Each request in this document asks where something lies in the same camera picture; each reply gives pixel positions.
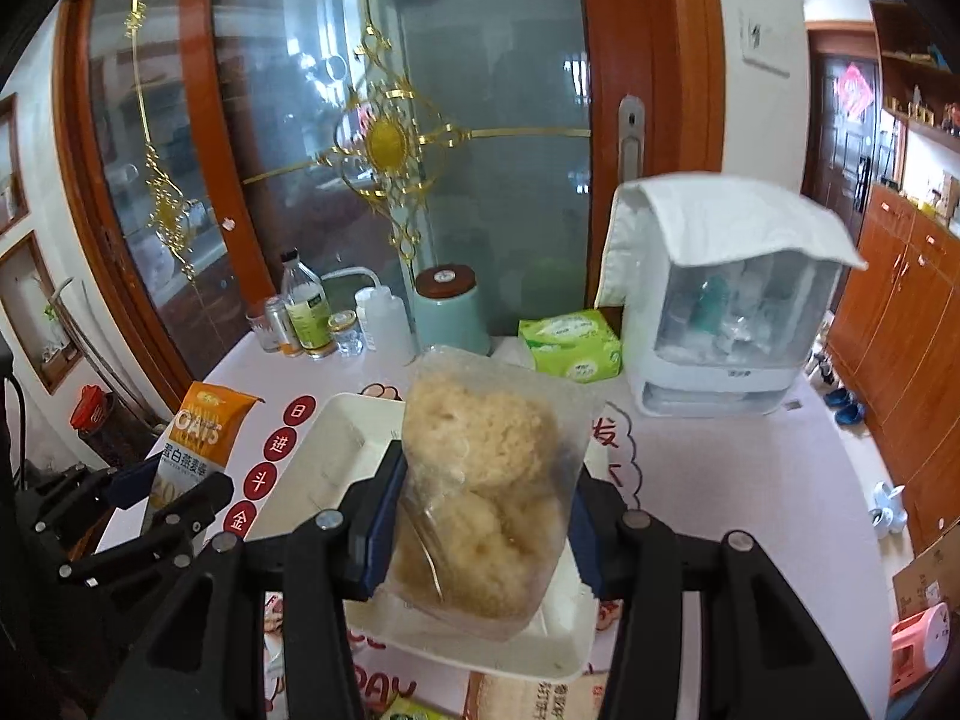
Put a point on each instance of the small glass jar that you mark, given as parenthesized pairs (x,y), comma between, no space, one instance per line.
(346,334)

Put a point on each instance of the white quilted cloth cover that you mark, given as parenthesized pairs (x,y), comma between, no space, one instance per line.
(712,217)

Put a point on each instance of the clear white storage cabinet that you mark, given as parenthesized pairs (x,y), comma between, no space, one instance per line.
(720,345)

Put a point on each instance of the small wall niche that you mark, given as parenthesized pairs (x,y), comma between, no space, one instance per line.
(9,165)

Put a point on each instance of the silver drink can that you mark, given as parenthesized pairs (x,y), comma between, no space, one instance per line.
(283,326)

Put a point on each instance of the white plastic bottle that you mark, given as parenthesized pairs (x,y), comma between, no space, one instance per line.
(384,326)

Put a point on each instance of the wooden cabinet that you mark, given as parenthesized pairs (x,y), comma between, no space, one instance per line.
(900,330)

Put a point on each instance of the blue shoes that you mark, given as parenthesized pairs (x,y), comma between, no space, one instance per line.
(846,406)

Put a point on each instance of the large wall niche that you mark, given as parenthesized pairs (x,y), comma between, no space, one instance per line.
(37,315)

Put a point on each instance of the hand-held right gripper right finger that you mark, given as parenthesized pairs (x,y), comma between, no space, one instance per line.
(587,547)

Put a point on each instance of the dark brown entrance door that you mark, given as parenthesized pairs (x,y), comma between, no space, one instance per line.
(836,157)

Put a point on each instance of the white plastic tray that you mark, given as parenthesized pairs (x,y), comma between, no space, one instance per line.
(337,450)

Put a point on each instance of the white slippers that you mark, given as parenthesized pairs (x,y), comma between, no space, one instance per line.
(889,506)

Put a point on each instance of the pink plastic stool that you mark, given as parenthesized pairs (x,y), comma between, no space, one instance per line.
(919,649)

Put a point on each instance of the red dustpan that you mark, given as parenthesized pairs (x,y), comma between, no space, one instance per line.
(90,409)

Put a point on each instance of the small glass cup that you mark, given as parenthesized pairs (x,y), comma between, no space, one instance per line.
(257,331)

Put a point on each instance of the white wall switch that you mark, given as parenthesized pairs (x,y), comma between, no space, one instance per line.
(763,41)

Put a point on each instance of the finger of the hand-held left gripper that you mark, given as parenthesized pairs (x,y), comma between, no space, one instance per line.
(127,481)
(191,506)

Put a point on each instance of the green tissue pack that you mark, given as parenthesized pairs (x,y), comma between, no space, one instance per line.
(570,345)

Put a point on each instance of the mint container with brown lid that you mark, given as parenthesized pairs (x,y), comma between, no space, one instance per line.
(450,315)

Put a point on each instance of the beige snack packet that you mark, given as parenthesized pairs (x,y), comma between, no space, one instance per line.
(525,697)

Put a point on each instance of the colourful printed snack packet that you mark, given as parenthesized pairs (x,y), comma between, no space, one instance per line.
(277,637)

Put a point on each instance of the orange oat snack packet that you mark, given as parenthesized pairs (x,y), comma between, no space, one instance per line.
(202,427)

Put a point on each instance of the wooden wall shelf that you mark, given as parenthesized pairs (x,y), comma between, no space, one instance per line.
(911,75)

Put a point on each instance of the wooden framed glass door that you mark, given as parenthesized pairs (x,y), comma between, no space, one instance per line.
(495,90)

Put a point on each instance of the clear bag of yellow puffs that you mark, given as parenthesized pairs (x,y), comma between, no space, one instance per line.
(480,450)

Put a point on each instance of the glass bottle with green label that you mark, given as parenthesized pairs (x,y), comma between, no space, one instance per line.
(307,315)

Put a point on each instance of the cardboard box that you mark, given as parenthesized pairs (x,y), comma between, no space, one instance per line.
(930,577)

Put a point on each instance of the red door decoration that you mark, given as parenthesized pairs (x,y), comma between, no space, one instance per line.
(855,90)

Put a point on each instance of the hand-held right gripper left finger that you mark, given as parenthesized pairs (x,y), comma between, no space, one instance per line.
(377,521)

